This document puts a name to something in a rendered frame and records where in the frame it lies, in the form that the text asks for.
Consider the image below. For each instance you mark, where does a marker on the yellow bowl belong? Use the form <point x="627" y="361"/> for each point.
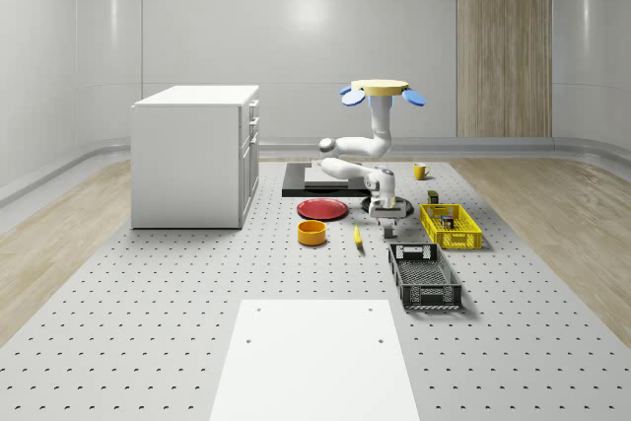
<point x="311" y="236"/>

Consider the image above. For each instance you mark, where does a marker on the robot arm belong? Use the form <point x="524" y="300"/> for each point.
<point x="379" y="125"/>

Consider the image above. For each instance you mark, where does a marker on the yellow mug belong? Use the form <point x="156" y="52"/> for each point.
<point x="420" y="172"/>

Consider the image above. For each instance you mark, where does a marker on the puzzle cube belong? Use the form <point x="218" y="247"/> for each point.
<point x="447" y="222"/>

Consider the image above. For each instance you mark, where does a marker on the flat-sided can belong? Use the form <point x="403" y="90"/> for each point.
<point x="433" y="197"/>

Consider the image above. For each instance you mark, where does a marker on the yellow basket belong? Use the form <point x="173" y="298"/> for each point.
<point x="451" y="239"/>

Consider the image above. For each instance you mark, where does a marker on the banana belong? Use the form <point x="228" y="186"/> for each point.
<point x="358" y="238"/>

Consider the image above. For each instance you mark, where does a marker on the dark grey basket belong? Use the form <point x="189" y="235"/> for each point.
<point x="426" y="273"/>

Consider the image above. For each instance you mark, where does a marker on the red plate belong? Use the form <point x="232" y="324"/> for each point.
<point x="323" y="209"/>

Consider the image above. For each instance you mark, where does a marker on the white cabinet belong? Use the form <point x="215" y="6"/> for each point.
<point x="187" y="164"/>

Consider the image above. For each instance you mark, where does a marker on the black plate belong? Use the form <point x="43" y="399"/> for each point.
<point x="408" y="207"/>

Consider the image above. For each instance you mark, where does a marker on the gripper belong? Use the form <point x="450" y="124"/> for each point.
<point x="385" y="215"/>

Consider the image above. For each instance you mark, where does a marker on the white board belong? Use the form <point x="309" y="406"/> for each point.
<point x="315" y="362"/>

